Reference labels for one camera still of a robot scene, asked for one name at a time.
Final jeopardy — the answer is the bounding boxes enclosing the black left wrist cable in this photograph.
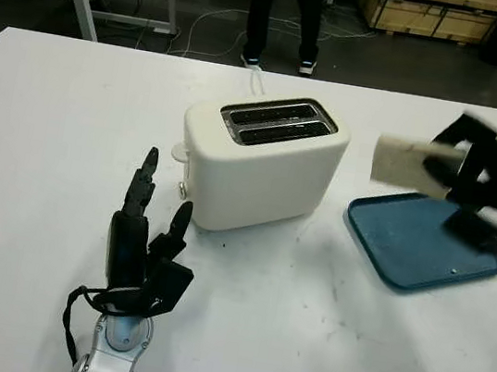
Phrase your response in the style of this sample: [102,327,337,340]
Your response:
[56,283,104,369]

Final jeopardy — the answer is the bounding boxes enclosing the person light top black trousers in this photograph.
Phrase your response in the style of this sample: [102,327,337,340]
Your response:
[238,0,329,78]

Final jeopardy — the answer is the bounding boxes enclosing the white toaster power cord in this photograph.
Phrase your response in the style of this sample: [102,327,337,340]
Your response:
[245,65,270,97]

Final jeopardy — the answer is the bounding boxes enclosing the large wooden crate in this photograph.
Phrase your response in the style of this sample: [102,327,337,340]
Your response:
[351,0,497,49]

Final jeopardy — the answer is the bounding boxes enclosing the blue plastic tray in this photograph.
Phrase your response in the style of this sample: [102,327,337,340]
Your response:
[336,182,497,308]

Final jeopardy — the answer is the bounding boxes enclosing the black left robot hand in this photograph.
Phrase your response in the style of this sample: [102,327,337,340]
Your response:
[99,142,202,312]

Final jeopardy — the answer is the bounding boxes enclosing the white two-slot toaster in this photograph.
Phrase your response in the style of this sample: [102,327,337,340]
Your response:
[167,79,357,251]

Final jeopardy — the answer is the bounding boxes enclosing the white floor cable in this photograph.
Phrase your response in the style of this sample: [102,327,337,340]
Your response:
[167,0,377,86]

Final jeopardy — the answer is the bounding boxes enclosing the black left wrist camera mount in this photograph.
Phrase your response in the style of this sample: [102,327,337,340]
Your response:
[91,251,197,328]

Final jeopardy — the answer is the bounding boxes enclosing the slice of bread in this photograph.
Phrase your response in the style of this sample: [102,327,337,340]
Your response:
[368,132,468,204]

